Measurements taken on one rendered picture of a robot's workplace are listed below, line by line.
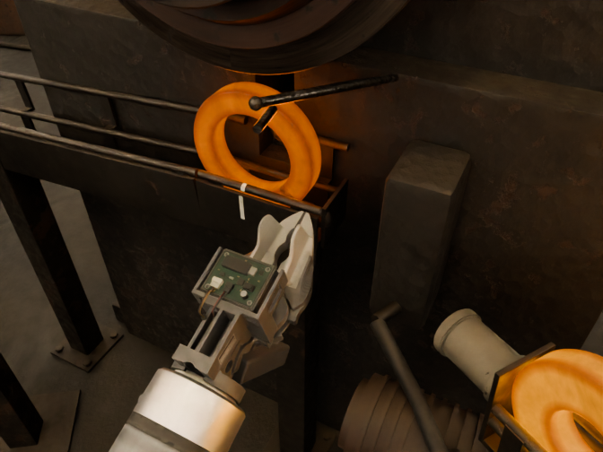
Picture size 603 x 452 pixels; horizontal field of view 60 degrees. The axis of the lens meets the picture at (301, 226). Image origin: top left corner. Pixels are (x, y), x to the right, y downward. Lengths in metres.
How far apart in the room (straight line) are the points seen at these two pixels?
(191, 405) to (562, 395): 0.31
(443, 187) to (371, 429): 0.32
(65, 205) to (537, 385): 1.71
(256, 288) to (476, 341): 0.24
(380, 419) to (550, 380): 0.26
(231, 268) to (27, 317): 1.21
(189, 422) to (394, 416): 0.32
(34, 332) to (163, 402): 1.16
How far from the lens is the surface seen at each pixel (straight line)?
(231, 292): 0.48
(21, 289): 1.74
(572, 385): 0.50
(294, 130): 0.65
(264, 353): 0.55
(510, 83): 0.66
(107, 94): 0.93
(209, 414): 0.46
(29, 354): 1.56
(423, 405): 0.68
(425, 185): 0.59
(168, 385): 0.47
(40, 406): 1.44
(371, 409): 0.71
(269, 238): 0.55
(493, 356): 0.57
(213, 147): 0.74
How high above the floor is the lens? 1.14
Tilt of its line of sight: 41 degrees down
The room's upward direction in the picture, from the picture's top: straight up
